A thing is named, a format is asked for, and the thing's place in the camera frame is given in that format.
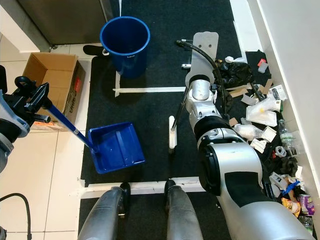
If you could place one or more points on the black flat rubber piece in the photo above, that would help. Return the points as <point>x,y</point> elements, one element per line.
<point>92,50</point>

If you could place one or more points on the white paper card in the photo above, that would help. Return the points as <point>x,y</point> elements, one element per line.
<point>269,134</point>

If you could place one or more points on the blue plastic bucket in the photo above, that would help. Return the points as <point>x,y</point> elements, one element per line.
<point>125,62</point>

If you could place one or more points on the clear plastic bottle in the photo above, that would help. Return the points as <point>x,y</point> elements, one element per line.
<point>286,135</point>

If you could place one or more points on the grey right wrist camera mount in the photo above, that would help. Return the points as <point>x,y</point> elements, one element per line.
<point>202,55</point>

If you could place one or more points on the open brown cardboard box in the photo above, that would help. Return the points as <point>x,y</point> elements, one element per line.
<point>52,70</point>

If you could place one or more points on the grey robot leg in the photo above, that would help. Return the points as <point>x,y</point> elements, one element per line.
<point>102,220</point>
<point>182,220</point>

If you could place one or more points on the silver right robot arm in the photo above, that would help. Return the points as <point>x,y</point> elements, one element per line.
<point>245,175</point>

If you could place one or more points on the grey left robot leg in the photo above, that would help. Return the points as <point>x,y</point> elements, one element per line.
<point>102,220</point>

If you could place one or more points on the black cloth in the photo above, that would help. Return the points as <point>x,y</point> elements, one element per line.
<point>252,60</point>

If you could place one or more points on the grey metal door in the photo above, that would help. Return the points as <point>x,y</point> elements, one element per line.
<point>65,20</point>

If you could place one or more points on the white-headed broom with black stick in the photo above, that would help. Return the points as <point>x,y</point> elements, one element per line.
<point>172,135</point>

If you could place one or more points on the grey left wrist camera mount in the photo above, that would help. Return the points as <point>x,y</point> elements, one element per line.
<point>14,114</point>

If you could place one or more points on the blue plastic scrap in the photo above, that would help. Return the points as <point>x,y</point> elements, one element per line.
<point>291,188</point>

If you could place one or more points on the white and yellow plastic bag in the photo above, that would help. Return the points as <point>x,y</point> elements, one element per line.
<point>262,112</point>

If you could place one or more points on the white printed carton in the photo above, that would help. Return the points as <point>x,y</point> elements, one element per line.
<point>277,92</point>

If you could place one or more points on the yellow snack wrapper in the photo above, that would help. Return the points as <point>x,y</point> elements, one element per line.
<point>290,206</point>

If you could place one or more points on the red and grey small pack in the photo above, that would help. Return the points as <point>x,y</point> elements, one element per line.
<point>262,67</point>

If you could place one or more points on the black plastic bag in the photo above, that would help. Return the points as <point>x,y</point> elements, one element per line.
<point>235,75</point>

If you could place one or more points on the grey right robot leg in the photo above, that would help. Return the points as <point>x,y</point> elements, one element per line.
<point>182,220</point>

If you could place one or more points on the white floor tape strip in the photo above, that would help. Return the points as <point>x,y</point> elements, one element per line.
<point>145,187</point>
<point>150,90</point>

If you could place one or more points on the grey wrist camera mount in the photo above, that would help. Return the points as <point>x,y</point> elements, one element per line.
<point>14,114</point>
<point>202,55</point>

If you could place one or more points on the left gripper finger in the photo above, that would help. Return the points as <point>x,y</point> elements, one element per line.
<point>42,119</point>
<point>39,96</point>

